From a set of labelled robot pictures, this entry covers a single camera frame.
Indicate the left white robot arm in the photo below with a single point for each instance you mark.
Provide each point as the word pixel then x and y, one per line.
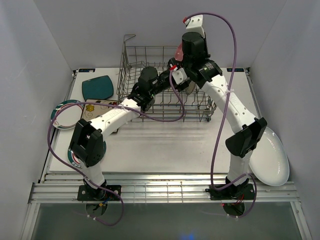
pixel 88 139

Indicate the cream square flower plate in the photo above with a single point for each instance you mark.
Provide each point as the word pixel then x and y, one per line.
pixel 91 111

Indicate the white oval platter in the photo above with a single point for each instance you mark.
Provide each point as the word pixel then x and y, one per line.
pixel 269 161

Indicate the logo sticker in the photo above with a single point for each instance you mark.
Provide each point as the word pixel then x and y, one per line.
pixel 86 70
pixel 239 70

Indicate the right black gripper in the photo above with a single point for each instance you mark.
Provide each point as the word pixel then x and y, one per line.
pixel 203 50

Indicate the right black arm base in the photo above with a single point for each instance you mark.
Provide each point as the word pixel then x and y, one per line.
pixel 240 192

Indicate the round plate red teal rim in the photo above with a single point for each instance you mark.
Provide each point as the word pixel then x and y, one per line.
pixel 72 160

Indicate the grey wire dish rack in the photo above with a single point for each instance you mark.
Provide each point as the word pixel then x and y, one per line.
pixel 170 105

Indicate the left logo sticker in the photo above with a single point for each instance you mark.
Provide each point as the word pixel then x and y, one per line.
pixel 86 70

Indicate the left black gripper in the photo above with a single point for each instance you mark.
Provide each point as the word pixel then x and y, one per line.
pixel 180 88

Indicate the right logo sticker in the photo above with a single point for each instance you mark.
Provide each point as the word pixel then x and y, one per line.
pixel 239 70

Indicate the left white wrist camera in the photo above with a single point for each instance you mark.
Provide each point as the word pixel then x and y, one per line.
pixel 178 74

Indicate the pink dotted scalloped plate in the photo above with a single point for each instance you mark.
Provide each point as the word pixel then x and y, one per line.
pixel 179 55

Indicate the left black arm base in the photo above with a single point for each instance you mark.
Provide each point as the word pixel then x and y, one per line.
pixel 87 193

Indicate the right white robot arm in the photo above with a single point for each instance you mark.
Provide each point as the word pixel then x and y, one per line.
pixel 247 128

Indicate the speckled beige round plate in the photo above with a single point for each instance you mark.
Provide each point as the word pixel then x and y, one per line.
pixel 190 88

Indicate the teal square plate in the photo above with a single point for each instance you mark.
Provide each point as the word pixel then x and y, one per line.
pixel 98 88

